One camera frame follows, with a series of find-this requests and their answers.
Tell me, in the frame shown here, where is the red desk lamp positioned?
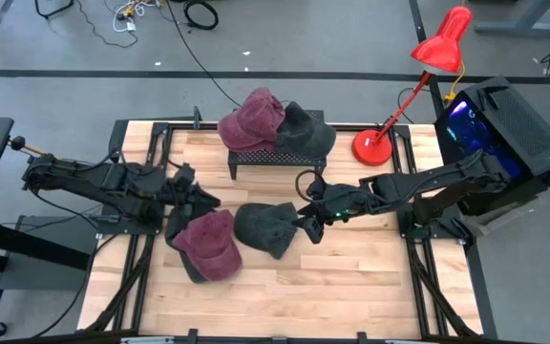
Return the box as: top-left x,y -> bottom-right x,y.
350,5 -> 474,167

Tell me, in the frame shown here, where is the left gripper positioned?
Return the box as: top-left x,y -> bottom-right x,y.
159,161 -> 222,214

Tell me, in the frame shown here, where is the maroon baseball cap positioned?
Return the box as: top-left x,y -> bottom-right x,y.
172,208 -> 243,282

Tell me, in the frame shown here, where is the black perforated metal stand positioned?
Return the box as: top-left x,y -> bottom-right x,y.
227,108 -> 328,182

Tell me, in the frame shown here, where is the grey desk foot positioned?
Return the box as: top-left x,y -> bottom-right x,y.
465,0 -> 550,38

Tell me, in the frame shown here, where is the yellow lamp power cord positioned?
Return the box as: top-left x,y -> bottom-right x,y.
444,60 -> 467,105

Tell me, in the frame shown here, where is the black computer tower blue light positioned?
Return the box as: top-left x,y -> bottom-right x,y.
434,75 -> 550,216

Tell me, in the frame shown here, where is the yellow cable with black knob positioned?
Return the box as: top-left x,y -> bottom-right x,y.
8,136 -> 61,161

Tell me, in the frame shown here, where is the coiled black cable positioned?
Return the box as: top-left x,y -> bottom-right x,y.
182,0 -> 220,32

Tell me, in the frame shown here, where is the long black floor cable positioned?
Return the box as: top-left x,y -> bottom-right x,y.
165,0 -> 246,110

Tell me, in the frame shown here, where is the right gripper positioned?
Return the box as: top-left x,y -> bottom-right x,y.
294,183 -> 376,245

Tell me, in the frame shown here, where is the white cable bundle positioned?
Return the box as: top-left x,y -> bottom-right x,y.
111,0 -> 161,34

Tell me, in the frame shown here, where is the thin black floor cable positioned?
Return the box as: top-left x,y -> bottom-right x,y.
73,0 -> 138,49

